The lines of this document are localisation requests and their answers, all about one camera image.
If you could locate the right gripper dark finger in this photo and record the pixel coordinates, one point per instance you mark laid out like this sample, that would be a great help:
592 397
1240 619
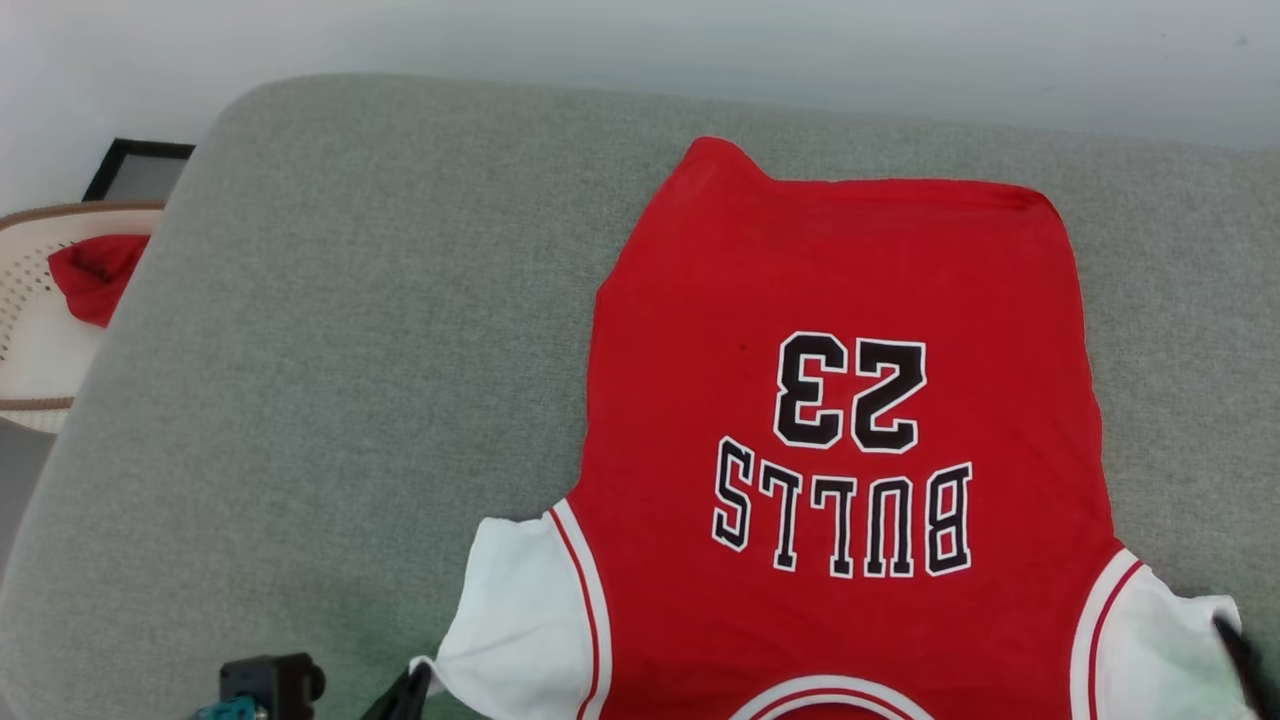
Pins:
1245 665

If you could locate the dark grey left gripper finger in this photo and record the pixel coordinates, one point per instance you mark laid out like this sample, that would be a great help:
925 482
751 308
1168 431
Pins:
400 700

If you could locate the red Bulls 23 jersey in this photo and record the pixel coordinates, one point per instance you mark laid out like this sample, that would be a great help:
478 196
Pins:
850 260

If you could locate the grey fabric sofa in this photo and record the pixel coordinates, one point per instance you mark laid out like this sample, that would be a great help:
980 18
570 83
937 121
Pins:
350 350

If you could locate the white laundry basket brown rim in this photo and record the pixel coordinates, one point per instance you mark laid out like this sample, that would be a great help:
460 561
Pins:
30 340

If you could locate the red cloth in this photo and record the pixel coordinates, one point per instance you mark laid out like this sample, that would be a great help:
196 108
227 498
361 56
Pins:
95 275

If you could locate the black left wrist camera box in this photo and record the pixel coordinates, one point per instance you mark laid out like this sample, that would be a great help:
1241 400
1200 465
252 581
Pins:
270 685

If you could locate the black rectangular frame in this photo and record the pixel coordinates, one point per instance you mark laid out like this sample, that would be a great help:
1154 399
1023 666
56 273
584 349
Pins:
140 172

